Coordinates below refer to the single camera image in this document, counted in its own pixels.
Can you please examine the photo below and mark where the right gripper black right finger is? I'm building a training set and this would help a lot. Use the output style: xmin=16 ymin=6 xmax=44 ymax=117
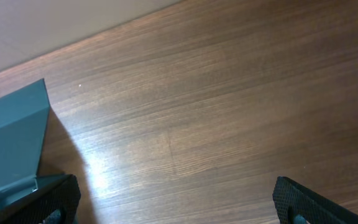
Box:
xmin=272 ymin=176 xmax=358 ymax=224

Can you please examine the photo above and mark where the dark green open box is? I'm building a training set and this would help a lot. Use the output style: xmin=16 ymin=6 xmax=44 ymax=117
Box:
xmin=0 ymin=79 xmax=53 ymax=212

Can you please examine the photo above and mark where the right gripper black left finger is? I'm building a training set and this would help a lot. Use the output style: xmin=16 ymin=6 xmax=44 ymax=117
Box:
xmin=0 ymin=174 xmax=81 ymax=224

